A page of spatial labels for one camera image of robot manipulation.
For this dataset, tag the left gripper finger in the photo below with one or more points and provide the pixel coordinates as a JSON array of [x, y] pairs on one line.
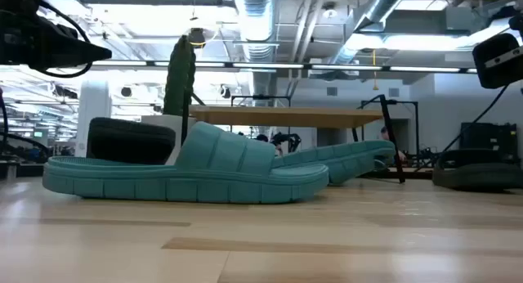
[[73, 54]]

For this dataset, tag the black rubber slide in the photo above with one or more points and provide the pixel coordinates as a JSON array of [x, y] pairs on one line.
[[478, 174], [130, 142]]

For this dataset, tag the teal rubber slide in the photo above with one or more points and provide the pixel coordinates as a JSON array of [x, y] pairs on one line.
[[220, 156], [347, 160]]

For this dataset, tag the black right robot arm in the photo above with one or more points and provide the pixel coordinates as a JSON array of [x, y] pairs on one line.
[[518, 22]]

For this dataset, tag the white building column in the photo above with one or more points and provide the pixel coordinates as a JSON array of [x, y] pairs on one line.
[[93, 111]]

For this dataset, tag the black monitor screen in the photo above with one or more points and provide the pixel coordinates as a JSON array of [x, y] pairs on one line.
[[488, 137]]

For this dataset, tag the green cactus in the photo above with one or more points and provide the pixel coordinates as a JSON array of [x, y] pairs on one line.
[[178, 78]]

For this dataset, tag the person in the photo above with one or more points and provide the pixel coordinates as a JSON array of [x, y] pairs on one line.
[[385, 133]]

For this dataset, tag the ceiling light strip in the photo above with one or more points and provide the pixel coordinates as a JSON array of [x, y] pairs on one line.
[[265, 65]]

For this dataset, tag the black background rig frame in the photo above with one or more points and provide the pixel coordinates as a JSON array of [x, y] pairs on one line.
[[406, 101]]

